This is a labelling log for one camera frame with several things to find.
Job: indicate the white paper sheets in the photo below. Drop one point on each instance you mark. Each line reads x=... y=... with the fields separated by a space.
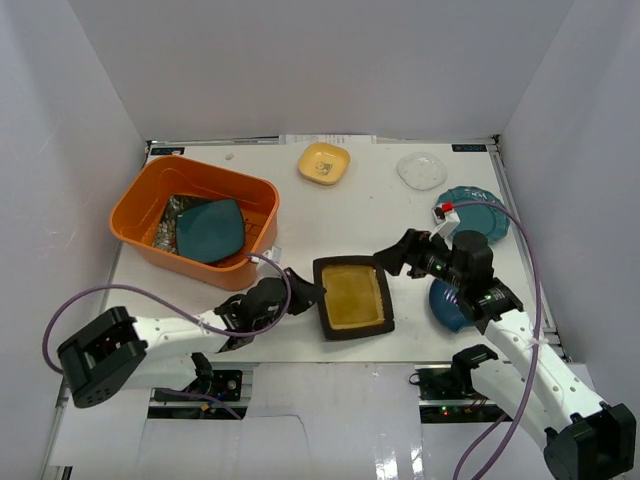
x=334 y=139

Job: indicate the teal square plate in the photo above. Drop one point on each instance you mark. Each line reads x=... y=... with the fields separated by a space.
x=210 y=232

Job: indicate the teal scalloped round plate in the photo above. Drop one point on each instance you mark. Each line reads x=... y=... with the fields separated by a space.
x=492 y=223

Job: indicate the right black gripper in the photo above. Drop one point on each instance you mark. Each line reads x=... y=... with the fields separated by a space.
x=411 y=251

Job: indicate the clear glass plate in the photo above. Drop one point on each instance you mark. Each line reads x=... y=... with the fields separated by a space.
x=421 y=171

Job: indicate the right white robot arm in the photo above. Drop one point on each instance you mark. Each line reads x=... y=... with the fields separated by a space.
x=581 y=435

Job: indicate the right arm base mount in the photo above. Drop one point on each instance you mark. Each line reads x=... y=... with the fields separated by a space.
x=441 y=401

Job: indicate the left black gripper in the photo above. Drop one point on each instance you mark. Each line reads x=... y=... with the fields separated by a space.
x=291 y=291

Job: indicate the dark blue shell plate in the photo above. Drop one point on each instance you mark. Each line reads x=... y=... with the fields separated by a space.
x=444 y=307

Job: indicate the orange plastic bin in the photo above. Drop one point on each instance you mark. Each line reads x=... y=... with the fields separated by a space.
x=136 y=216

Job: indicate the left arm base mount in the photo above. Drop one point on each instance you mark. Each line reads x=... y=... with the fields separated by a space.
x=220 y=395

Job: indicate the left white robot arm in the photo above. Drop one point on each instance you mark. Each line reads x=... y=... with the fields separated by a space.
x=117 y=350

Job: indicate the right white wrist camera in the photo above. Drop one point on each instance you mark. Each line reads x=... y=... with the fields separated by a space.
x=446 y=218

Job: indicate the yellow panda square dish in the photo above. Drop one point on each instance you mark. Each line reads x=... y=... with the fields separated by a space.
x=324 y=163

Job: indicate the yellow and black square plate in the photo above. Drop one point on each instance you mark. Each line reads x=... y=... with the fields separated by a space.
x=357 y=301

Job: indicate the black floral square plate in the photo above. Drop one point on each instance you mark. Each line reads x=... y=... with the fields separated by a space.
x=165 y=235

